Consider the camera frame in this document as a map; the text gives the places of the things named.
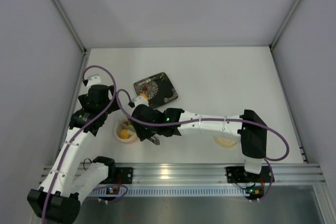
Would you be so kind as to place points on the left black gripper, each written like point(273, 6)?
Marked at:
point(99, 95)

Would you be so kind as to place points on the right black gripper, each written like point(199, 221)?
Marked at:
point(148, 134)

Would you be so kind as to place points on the green macaron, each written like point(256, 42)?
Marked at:
point(131, 128)

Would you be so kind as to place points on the yellow round cookie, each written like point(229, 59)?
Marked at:
point(124, 134)

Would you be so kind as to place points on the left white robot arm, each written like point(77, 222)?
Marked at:
point(60, 195)

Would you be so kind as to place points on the white round bowl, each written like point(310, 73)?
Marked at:
point(122, 124)

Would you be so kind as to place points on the black floral square plate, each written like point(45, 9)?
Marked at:
point(158, 88)

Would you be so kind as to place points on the cream round lid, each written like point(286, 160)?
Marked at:
point(225, 142)

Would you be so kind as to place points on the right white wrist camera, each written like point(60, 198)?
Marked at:
point(139, 100)

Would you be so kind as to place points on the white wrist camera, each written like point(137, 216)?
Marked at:
point(139, 100)
point(92, 80)

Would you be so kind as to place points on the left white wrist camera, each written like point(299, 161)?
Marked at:
point(92, 80)

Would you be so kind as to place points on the left aluminium frame post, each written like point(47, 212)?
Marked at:
point(65, 18)

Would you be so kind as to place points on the aluminium frame post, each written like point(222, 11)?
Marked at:
point(284, 23)
point(65, 18)

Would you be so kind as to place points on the grey slotted cable duct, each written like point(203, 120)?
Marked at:
point(174, 191)

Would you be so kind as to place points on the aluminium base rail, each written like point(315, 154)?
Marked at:
point(215, 174)

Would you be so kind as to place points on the right aluminium frame post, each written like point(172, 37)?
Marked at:
point(284, 23)

